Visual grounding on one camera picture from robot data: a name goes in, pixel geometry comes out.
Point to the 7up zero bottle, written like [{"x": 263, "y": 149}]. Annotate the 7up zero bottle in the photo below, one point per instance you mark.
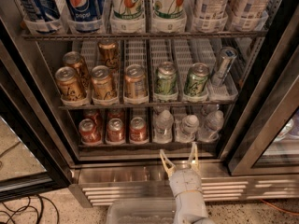
[
  {"x": 127, "y": 16},
  {"x": 168, "y": 16}
]

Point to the red can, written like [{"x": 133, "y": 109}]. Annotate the red can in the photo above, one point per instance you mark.
[
  {"x": 138, "y": 129},
  {"x": 89, "y": 131},
  {"x": 116, "y": 113},
  {"x": 93, "y": 114},
  {"x": 115, "y": 130}
]

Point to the gold can rear centre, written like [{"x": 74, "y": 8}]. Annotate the gold can rear centre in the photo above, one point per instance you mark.
[{"x": 109, "y": 54}]

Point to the green can right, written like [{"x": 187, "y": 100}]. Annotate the green can right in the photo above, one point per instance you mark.
[{"x": 196, "y": 79}]

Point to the red can front right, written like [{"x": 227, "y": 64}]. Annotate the red can front right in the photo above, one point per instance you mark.
[{"x": 138, "y": 129}]

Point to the gold can back left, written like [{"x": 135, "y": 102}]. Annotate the gold can back left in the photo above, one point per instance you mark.
[{"x": 76, "y": 60}]

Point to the steel fridge base grille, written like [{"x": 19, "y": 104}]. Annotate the steel fridge base grille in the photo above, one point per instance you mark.
[{"x": 102, "y": 186}]

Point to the white labelled bottle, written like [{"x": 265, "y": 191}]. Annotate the white labelled bottle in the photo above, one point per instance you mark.
[
  {"x": 209, "y": 14},
  {"x": 244, "y": 15}
]

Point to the white labelled bottle left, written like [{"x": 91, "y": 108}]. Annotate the white labelled bottle left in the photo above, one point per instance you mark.
[{"x": 209, "y": 14}]

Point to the glass fridge door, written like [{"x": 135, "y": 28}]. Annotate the glass fridge door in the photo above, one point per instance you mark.
[
  {"x": 39, "y": 166},
  {"x": 258, "y": 153}
]

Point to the clear water bottle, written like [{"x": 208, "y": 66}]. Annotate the clear water bottle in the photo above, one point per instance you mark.
[
  {"x": 186, "y": 129},
  {"x": 209, "y": 131},
  {"x": 163, "y": 127}
]

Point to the gold can column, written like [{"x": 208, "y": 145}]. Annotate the gold can column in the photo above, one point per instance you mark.
[
  {"x": 135, "y": 82},
  {"x": 103, "y": 83}
]

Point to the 7up zero bottle left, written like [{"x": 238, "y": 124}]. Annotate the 7up zero bottle left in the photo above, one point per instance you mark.
[{"x": 127, "y": 16}]

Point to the gold can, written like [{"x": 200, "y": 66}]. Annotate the gold can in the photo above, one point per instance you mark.
[
  {"x": 69, "y": 84},
  {"x": 109, "y": 54},
  {"x": 76, "y": 60}
]

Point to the blue pepsi bottle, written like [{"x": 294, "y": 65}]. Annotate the blue pepsi bottle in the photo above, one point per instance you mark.
[
  {"x": 85, "y": 15},
  {"x": 44, "y": 12}
]

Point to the rear water bottle right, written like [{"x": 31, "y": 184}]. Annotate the rear water bottle right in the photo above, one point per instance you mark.
[{"x": 206, "y": 109}]

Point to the blue pepsi bottle far left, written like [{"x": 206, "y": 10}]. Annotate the blue pepsi bottle far left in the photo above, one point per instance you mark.
[{"x": 44, "y": 12}]

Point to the clear plastic bin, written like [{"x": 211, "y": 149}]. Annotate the clear plastic bin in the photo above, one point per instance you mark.
[{"x": 142, "y": 211}]

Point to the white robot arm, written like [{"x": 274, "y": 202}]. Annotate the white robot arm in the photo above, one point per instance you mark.
[{"x": 191, "y": 207}]

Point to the red can rear left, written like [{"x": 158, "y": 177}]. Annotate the red can rear left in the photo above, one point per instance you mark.
[{"x": 93, "y": 114}]

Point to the red can front left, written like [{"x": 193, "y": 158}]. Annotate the red can front left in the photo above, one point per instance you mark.
[{"x": 89, "y": 131}]

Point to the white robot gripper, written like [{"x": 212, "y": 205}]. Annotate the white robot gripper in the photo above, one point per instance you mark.
[{"x": 185, "y": 180}]

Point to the slim silver can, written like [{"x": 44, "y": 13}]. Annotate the slim silver can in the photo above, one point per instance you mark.
[{"x": 225, "y": 59}]

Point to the red can front middle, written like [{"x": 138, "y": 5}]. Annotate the red can front middle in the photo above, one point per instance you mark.
[{"x": 115, "y": 130}]

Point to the white labelled bottle right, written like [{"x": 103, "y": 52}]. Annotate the white labelled bottle right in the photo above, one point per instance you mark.
[{"x": 244, "y": 15}]

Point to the red can rear middle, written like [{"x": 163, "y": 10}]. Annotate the red can rear middle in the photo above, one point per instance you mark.
[{"x": 116, "y": 113}]

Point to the left glass fridge door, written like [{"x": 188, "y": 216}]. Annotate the left glass fridge door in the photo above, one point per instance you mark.
[{"x": 39, "y": 166}]

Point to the green can left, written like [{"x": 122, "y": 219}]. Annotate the green can left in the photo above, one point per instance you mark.
[{"x": 165, "y": 78}]

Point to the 7up zero bottle right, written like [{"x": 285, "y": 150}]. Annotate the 7up zero bottle right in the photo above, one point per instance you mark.
[{"x": 168, "y": 16}]

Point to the gold can front left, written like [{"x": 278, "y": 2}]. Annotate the gold can front left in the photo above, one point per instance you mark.
[{"x": 69, "y": 84}]

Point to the right glass fridge door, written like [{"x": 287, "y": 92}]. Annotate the right glass fridge door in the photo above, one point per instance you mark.
[{"x": 258, "y": 153}]

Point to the green can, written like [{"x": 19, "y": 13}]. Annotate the green can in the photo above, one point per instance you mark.
[
  {"x": 165, "y": 78},
  {"x": 196, "y": 79}
]

